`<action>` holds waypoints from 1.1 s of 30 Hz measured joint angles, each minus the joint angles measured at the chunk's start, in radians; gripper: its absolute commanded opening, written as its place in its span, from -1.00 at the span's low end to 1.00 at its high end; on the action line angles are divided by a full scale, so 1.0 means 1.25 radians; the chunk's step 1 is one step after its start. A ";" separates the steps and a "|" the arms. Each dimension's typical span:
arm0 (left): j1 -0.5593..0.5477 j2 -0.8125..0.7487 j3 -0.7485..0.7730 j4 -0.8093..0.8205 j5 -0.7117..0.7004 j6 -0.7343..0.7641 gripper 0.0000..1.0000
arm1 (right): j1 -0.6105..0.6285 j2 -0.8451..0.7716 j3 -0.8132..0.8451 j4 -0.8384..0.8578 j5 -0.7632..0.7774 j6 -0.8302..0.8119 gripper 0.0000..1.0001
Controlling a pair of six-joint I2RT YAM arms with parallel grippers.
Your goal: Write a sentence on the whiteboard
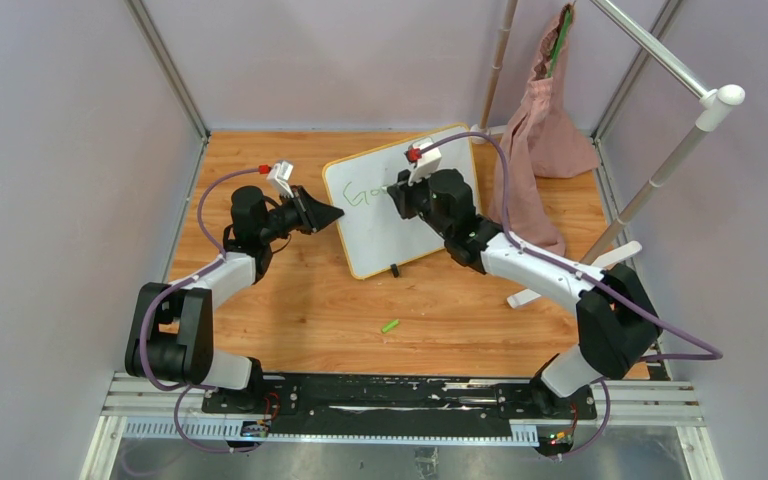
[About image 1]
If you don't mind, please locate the pink cloth bag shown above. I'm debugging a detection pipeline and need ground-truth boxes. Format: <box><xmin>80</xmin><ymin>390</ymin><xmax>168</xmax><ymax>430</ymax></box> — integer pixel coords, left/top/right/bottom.
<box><xmin>487</xmin><ymin>3</ymin><xmax>599</xmax><ymax>256</ymax></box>

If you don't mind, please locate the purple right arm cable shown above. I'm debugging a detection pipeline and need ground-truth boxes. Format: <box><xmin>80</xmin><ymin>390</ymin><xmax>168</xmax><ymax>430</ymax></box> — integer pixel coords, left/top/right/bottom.
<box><xmin>406</xmin><ymin>131</ymin><xmax>724</xmax><ymax>460</ymax></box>

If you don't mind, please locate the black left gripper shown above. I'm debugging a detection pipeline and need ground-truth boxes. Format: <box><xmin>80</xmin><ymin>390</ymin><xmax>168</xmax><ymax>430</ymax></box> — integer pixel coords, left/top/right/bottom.
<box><xmin>258</xmin><ymin>187</ymin><xmax>343</xmax><ymax>244</ymax></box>

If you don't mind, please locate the wooden rack pole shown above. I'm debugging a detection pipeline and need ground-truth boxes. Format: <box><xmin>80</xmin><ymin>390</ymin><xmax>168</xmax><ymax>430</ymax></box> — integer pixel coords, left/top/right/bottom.
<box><xmin>477</xmin><ymin>0</ymin><xmax>519</xmax><ymax>131</ymax></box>

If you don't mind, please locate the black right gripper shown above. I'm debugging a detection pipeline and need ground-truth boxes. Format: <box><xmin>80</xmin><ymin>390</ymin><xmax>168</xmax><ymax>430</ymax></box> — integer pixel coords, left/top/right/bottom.
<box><xmin>388</xmin><ymin>165</ymin><xmax>452</xmax><ymax>240</ymax></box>

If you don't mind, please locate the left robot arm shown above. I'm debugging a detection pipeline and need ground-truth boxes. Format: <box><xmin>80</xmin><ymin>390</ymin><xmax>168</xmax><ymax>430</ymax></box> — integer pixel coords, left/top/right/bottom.
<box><xmin>124</xmin><ymin>185</ymin><xmax>345</xmax><ymax>413</ymax></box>

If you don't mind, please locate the yellow framed whiteboard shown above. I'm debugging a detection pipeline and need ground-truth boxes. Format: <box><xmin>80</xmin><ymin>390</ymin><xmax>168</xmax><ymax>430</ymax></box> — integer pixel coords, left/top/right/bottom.
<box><xmin>322</xmin><ymin>123</ymin><xmax>468</xmax><ymax>280</ymax></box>

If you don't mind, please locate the white clothes rack frame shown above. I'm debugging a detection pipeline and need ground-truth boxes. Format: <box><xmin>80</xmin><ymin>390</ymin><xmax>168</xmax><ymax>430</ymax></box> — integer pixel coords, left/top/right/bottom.
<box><xmin>471</xmin><ymin>0</ymin><xmax>747</xmax><ymax>310</ymax></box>

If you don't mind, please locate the green marker cap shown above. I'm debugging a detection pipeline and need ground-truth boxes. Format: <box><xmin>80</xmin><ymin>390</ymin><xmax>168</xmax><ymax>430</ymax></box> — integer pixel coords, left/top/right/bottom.
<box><xmin>380</xmin><ymin>319</ymin><xmax>400</xmax><ymax>334</ymax></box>

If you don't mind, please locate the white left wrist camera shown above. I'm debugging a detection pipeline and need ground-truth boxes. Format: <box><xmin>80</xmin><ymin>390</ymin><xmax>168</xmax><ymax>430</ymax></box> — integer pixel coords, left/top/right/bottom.
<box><xmin>267</xmin><ymin>160</ymin><xmax>294</xmax><ymax>198</ymax></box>

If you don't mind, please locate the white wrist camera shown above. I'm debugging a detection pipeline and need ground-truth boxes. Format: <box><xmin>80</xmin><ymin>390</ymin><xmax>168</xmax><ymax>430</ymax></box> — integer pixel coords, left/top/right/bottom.
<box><xmin>405</xmin><ymin>137</ymin><xmax>442</xmax><ymax>185</ymax></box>
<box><xmin>267</xmin><ymin>160</ymin><xmax>294</xmax><ymax>198</ymax></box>

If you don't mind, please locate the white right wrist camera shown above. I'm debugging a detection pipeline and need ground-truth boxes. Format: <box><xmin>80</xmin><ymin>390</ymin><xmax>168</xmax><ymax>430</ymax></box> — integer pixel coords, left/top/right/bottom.
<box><xmin>405</xmin><ymin>137</ymin><xmax>442</xmax><ymax>185</ymax></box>

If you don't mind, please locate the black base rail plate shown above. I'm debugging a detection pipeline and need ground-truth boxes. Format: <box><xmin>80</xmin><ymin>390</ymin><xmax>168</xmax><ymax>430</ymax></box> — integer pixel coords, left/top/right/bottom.
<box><xmin>201</xmin><ymin>372</ymin><xmax>597</xmax><ymax>438</ymax></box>

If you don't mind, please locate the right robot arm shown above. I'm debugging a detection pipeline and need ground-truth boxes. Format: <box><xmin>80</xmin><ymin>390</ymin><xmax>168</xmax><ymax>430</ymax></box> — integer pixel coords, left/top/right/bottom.
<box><xmin>386</xmin><ymin>169</ymin><xmax>662</xmax><ymax>418</ymax></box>

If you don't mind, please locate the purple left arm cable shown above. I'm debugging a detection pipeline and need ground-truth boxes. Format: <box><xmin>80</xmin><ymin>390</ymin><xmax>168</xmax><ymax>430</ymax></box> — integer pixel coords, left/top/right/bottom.
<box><xmin>140</xmin><ymin>164</ymin><xmax>273</xmax><ymax>456</ymax></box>

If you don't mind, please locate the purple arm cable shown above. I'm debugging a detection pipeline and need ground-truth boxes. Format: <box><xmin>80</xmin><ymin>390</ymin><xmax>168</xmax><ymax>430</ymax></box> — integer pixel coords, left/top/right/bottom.
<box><xmin>406</xmin><ymin>131</ymin><xmax>724</xmax><ymax>460</ymax></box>
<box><xmin>140</xmin><ymin>164</ymin><xmax>273</xmax><ymax>456</ymax></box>

